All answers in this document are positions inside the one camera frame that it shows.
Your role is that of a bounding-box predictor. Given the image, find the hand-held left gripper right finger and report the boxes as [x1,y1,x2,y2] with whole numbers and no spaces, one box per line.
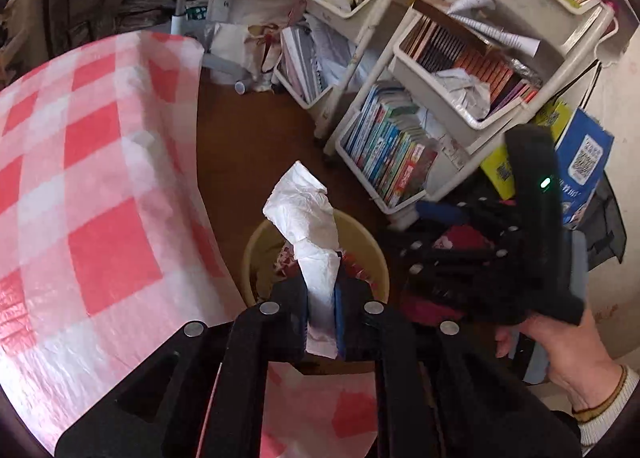
[334,278,583,458]

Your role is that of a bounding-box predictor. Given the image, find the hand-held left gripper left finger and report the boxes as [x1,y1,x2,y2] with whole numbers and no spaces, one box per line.
[54,273,308,458]

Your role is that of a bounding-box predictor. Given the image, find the white tissue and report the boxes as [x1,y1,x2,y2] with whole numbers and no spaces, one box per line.
[262,161,343,359]

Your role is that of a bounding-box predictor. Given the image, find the row of spiral notebooks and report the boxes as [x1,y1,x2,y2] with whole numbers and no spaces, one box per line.
[280,25,331,101]

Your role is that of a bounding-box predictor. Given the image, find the small cream book cart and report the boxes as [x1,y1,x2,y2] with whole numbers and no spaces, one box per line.
[272,0,426,159]

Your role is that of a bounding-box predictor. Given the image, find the person's right forearm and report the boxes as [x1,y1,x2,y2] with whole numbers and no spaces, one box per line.
[570,365,640,449]

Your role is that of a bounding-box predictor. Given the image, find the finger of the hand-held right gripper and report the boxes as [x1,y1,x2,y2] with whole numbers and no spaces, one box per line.
[415,195,523,236]
[400,244,523,311]

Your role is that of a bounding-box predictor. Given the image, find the white bag with red handles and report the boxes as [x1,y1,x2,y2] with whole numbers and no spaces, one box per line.
[244,23,287,89]

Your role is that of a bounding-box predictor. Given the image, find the row of orange dark books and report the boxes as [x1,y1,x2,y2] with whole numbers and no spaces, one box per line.
[402,13,541,114]

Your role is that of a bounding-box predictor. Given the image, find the plastic storage bags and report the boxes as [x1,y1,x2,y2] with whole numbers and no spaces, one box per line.
[50,0,176,39]

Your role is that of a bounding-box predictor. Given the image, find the person's right hand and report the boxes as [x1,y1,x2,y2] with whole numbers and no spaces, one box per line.
[494,300,627,413]

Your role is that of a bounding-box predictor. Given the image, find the rolled white papers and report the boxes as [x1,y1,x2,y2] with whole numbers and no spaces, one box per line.
[447,0,541,56]

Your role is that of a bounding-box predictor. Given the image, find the red white checked tablecloth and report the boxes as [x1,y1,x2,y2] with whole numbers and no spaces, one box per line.
[0,30,381,456]

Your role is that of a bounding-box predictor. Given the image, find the yellow trash bin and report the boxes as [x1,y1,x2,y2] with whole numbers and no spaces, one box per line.
[242,209,391,311]

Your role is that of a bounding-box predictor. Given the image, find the row of colourful children's books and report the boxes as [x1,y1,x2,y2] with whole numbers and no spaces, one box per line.
[342,85,441,209]

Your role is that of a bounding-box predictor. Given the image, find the grey crumpled paper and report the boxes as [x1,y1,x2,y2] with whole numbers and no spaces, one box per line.
[432,68,493,121]

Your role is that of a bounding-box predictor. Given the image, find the large cream book cart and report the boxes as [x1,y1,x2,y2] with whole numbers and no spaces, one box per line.
[325,0,618,231]

